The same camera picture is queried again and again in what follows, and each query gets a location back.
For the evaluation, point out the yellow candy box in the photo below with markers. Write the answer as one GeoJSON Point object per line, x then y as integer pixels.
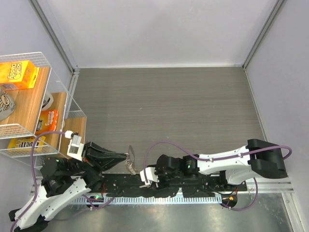
{"type": "Point", "coordinates": [26, 143]}

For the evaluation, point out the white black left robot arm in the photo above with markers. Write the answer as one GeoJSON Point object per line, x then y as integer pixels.
{"type": "Point", "coordinates": [62, 181]}

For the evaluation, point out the white wire shelf rack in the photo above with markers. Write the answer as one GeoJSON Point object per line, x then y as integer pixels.
{"type": "Point", "coordinates": [24, 120]}

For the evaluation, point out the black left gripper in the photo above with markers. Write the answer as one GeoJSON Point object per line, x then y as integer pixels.
{"type": "Point", "coordinates": [105, 158]}

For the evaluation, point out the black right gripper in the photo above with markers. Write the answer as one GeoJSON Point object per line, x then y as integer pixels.
{"type": "Point", "coordinates": [161, 184]}

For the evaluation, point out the grey cartoon pouch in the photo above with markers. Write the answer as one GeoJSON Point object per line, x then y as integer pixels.
{"type": "Point", "coordinates": [7, 105]}

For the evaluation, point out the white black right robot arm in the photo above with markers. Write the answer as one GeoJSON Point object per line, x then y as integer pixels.
{"type": "Point", "coordinates": [256, 158]}

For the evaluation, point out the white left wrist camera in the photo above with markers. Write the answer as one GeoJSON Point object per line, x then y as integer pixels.
{"type": "Point", "coordinates": [75, 147]}

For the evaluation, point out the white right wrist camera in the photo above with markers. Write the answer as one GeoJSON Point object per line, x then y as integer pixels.
{"type": "Point", "coordinates": [148, 175]}

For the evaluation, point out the orange yellow snack box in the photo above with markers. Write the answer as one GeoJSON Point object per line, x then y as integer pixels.
{"type": "Point", "coordinates": [18, 75]}

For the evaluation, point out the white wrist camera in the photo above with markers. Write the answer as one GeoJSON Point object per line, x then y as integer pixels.
{"type": "Point", "coordinates": [75, 147]}
{"type": "Point", "coordinates": [148, 175]}

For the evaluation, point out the white bottle on shelf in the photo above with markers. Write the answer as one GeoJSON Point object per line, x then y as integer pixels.
{"type": "Point", "coordinates": [47, 101]}

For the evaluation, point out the slotted cable duct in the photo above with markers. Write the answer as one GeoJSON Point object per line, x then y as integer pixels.
{"type": "Point", "coordinates": [178, 199]}

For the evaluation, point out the orange razor package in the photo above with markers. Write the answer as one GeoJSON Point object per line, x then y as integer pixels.
{"type": "Point", "coordinates": [47, 121]}

